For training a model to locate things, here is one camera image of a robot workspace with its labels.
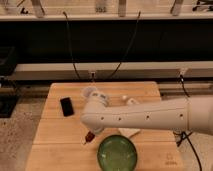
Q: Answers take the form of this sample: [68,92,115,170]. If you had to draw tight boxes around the red pepper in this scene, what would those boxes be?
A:
[85,132,95,143]

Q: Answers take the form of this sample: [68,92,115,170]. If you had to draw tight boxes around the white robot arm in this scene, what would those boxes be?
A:
[81,91,213,135]

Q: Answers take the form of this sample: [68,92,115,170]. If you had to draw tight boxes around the green ceramic bowl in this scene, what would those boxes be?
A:
[97,135,138,171]

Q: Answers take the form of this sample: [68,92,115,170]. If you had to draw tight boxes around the black smartphone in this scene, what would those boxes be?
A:
[60,97,74,117]

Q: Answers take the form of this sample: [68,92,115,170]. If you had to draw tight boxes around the white cloth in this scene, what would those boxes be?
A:
[119,128,140,137]

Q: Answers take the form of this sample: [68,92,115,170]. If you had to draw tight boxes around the left black hanging cable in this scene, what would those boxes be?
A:
[62,11,82,81]

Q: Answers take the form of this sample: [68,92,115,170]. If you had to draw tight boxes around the black hanging cable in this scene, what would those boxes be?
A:
[105,10,142,81]
[62,11,82,81]

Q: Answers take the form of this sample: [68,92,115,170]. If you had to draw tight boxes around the right black hanging cable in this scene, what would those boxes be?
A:
[105,10,142,81]

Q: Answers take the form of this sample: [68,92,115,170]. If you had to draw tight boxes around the black floor cable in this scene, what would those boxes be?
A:
[173,75,203,171]

